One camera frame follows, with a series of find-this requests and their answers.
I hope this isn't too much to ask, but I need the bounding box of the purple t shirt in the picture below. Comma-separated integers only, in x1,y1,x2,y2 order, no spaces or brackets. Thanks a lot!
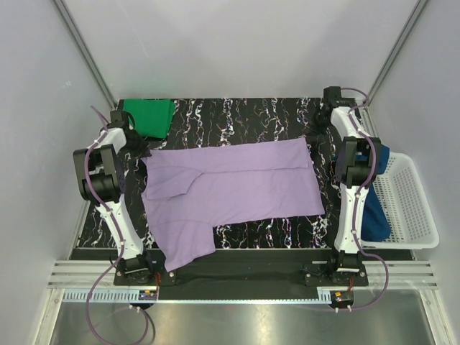
142,137,325,272

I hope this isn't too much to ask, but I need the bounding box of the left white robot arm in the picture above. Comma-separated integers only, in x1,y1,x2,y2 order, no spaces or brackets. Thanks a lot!
73,109,155,285

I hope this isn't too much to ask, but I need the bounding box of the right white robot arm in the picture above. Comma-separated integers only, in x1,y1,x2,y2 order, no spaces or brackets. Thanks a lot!
314,86,382,285

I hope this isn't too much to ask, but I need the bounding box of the folded green t shirt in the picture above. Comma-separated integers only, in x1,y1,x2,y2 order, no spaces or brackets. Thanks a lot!
123,98,175,139

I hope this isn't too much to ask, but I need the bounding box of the dark blue t shirt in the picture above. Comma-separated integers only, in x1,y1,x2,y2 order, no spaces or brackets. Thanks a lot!
331,143,392,244

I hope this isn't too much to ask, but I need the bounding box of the white plastic basket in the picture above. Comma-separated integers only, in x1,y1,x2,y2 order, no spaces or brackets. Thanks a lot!
362,152,439,250

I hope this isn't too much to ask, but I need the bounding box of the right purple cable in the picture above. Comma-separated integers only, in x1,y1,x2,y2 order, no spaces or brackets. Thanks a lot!
332,86,390,313

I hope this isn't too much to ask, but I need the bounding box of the purple cable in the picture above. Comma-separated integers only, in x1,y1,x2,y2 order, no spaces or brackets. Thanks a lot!
86,104,156,345
332,86,390,313

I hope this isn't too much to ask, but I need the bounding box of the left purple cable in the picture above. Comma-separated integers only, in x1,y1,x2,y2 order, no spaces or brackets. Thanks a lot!
86,104,156,345

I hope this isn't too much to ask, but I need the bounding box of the aluminium rail frame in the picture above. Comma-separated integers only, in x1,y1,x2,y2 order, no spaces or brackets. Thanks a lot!
47,247,455,344

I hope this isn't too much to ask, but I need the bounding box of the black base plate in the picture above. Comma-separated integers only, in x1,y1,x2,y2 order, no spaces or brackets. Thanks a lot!
117,249,349,302

